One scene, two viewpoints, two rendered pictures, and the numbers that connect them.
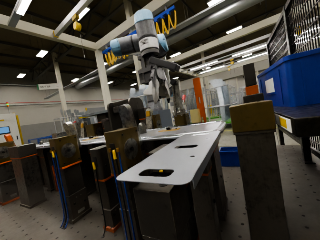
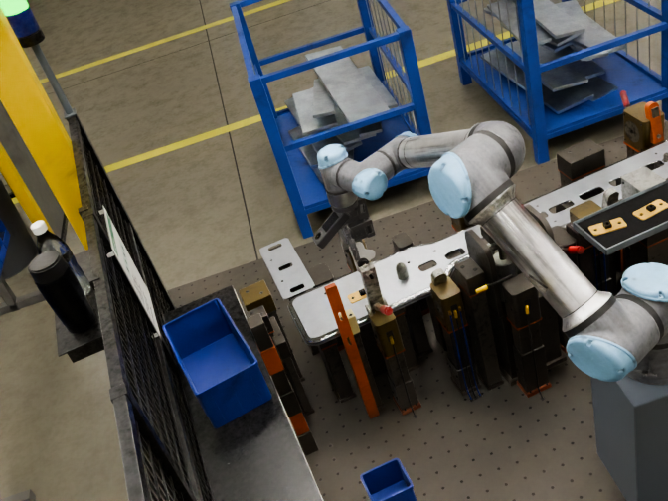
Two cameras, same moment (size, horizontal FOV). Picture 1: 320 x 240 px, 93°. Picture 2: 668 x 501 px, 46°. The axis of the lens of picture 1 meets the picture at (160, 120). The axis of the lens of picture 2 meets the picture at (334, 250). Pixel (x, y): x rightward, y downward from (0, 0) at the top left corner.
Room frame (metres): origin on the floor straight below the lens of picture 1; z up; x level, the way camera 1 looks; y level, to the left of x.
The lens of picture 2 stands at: (1.91, -1.08, 2.41)
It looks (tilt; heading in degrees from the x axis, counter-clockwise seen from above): 36 degrees down; 143
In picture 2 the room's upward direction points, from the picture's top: 18 degrees counter-clockwise
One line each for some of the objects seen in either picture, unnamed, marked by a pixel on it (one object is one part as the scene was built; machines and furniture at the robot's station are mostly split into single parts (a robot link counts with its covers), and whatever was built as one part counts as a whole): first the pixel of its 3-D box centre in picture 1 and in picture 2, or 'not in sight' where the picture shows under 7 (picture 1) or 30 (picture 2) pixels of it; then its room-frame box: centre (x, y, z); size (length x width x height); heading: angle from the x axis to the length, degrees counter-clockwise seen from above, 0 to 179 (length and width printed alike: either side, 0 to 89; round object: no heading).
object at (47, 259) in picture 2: not in sight; (64, 293); (0.49, -0.70, 1.52); 0.07 x 0.07 x 0.18
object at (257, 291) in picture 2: (259, 177); (272, 336); (0.36, -0.21, 0.88); 0.08 x 0.08 x 0.36; 62
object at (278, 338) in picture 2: not in sight; (289, 367); (0.46, -0.26, 0.85); 0.12 x 0.03 x 0.30; 152
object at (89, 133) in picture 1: (100, 150); (595, 268); (1.05, 0.44, 0.89); 0.12 x 0.08 x 0.38; 152
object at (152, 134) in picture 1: (87, 140); (514, 227); (0.82, 0.40, 1.00); 1.38 x 0.22 x 0.02; 62
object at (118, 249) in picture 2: not in sight; (128, 273); (0.25, -0.47, 1.30); 0.23 x 0.02 x 0.31; 152
